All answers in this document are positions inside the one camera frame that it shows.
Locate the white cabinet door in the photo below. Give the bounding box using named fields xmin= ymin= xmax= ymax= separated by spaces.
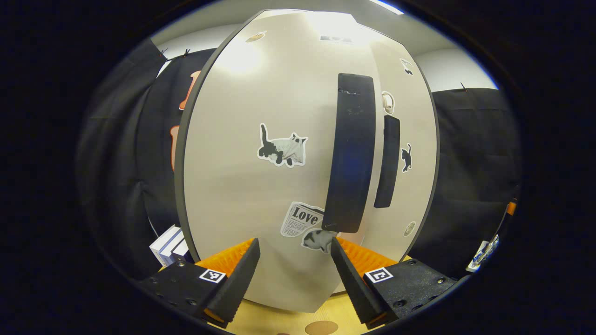
xmin=175 ymin=9 xmax=385 ymax=313
xmin=354 ymin=16 xmax=440 ymax=263

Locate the black door handle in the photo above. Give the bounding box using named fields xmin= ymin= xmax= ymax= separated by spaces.
xmin=322 ymin=73 xmax=377 ymax=233
xmin=374 ymin=115 xmax=401 ymax=208

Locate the brown round disc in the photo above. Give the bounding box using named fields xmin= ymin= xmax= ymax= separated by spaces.
xmin=305 ymin=320 xmax=339 ymax=335

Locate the dark small box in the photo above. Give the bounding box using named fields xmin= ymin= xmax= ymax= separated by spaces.
xmin=173 ymin=240 xmax=194 ymax=265

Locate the black left door handle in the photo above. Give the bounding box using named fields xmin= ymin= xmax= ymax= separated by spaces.
xmin=322 ymin=73 xmax=377 ymax=233

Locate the black right door handle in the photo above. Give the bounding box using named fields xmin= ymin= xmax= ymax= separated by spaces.
xmin=374 ymin=115 xmax=401 ymax=208

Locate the ceiling light panel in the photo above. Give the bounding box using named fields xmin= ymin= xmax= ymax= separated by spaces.
xmin=369 ymin=0 xmax=405 ymax=15

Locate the clear plastic bottle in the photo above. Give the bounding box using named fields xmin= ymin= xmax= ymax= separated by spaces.
xmin=475 ymin=234 xmax=501 ymax=267

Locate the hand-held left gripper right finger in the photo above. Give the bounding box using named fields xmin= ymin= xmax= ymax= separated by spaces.
xmin=330 ymin=236 xmax=459 ymax=330

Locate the white small box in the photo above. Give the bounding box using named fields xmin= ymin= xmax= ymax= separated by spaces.
xmin=149 ymin=225 xmax=181 ymax=266

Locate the white tray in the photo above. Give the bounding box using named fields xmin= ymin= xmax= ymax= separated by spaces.
xmin=466 ymin=240 xmax=489 ymax=273

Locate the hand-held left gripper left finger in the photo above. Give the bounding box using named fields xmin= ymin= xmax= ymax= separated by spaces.
xmin=138 ymin=238 xmax=261 ymax=329

